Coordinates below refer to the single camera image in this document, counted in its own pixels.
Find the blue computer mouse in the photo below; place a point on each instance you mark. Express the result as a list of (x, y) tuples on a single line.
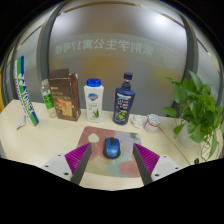
[(111, 148)]

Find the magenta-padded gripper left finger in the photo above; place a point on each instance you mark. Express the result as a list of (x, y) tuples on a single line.
[(77, 159)]

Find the clear bottle with green label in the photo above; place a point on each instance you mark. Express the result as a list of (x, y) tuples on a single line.
[(48, 98)]

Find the floral pastel mouse pad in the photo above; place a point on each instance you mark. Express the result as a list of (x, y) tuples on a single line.
[(116, 166)]

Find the brown cardboard box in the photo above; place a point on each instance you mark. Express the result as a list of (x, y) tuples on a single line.
[(66, 98)]

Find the white bottle with blue cap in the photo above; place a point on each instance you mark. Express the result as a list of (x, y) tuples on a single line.
[(94, 101)]

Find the small white jar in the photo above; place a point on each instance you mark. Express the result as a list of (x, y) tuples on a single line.
[(151, 124)]

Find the crumpled white tissue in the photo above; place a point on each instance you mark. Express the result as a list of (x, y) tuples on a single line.
[(136, 121)]

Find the dark blue pump bottle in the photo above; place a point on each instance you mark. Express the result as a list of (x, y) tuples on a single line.
[(123, 103)]

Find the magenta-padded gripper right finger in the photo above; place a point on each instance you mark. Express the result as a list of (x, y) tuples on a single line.
[(146, 159)]

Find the green and white tube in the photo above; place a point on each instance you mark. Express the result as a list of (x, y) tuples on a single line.
[(26, 91)]

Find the small black round cap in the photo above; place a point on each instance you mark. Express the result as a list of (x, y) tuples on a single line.
[(196, 161)]

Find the small white packet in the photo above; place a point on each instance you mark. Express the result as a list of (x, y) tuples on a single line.
[(21, 122)]

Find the green potted plant, white pot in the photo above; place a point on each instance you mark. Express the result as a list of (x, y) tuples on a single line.
[(196, 106)]

